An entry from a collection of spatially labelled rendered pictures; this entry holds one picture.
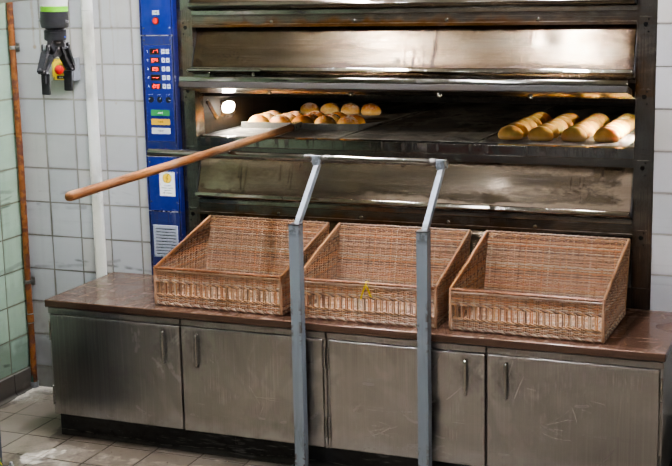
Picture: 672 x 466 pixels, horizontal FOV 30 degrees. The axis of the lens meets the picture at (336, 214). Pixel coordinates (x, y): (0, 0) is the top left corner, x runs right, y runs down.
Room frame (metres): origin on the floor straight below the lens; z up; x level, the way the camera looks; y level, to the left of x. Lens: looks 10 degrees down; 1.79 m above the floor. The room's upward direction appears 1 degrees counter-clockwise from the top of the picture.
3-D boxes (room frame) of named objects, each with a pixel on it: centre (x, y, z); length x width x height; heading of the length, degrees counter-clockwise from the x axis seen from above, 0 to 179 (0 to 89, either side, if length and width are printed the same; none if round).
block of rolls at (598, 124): (5.07, -0.96, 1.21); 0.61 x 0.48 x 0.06; 158
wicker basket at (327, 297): (4.63, -0.18, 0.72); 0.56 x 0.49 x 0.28; 69
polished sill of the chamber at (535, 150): (4.90, -0.27, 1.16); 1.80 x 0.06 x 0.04; 68
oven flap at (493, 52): (4.88, -0.26, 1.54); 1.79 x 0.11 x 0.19; 68
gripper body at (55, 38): (4.25, 0.93, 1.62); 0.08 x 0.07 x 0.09; 159
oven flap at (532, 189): (4.88, -0.26, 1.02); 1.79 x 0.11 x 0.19; 68
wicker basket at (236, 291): (4.85, 0.37, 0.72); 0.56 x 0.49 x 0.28; 67
